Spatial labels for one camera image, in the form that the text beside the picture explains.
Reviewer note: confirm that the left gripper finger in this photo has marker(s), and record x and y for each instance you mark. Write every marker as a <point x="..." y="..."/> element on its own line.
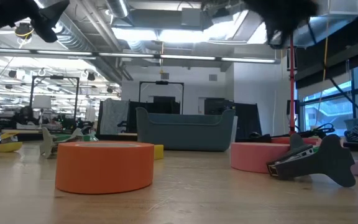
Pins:
<point x="50" y="21"/>

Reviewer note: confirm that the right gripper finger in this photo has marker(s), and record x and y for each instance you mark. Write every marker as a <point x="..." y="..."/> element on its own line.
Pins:
<point x="278" y="39"/>

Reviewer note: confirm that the pink tape roll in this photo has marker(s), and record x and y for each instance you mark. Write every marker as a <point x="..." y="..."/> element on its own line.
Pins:
<point x="250" y="157"/>

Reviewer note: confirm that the green tape roll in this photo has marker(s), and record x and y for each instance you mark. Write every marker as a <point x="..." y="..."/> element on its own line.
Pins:
<point x="90" y="137"/>

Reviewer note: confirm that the orange tape roll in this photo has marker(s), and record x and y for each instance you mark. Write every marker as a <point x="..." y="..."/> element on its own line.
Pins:
<point x="104" y="171"/>

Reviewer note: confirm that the linear ceiling light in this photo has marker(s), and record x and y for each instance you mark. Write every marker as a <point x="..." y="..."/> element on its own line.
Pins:
<point x="129" y="55"/>

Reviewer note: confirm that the black cabinet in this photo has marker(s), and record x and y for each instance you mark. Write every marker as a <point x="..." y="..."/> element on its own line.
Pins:
<point x="247" y="121"/>

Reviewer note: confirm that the grey hanging cloth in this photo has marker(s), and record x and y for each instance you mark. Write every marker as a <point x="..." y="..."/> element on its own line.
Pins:
<point x="113" y="116"/>

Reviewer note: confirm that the black partition panel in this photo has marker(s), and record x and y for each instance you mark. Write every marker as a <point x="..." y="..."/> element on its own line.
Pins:
<point x="166" y="105"/>

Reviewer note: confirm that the teal plastic bin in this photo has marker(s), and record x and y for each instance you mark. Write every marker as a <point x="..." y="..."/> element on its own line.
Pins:
<point x="185" y="133"/>

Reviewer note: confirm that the black gantry frame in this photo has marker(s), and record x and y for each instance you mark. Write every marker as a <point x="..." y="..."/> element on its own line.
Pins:
<point x="162" y="83"/>
<point x="54" y="77"/>

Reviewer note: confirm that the silver ventilation duct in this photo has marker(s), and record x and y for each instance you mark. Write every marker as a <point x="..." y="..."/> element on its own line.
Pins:
<point x="118" y="7"/>

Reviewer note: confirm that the black aluminium table frame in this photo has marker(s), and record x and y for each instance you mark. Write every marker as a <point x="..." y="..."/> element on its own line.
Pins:
<point x="117" y="137"/>

